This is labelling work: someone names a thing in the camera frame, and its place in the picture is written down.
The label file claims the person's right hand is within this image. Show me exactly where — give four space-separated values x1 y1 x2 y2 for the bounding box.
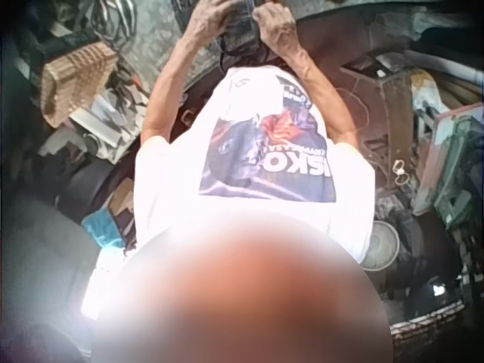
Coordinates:
251 2 299 57

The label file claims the person's left hand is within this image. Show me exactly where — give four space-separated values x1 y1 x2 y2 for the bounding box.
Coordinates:
188 0 240 49

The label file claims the dark blue denim garment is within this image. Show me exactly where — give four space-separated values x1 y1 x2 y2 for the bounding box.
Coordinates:
216 0 274 69

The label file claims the black and white striped cloth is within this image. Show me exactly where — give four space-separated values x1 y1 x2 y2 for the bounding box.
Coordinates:
101 0 139 52

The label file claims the woven tan basket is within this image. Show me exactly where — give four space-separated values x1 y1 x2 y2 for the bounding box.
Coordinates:
40 41 119 129

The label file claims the green plastic crate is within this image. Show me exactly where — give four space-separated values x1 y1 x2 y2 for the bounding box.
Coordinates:
433 115 484 231

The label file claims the blue cloth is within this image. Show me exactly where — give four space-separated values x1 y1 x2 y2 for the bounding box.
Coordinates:
82 211 128 249

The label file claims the round white fan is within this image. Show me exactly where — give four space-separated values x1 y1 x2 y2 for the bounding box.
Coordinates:
361 221 401 271

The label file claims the dark woven basket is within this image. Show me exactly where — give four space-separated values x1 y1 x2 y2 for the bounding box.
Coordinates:
389 296 468 363

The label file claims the white cord loop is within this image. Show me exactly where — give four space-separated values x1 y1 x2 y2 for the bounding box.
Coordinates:
392 158 409 186

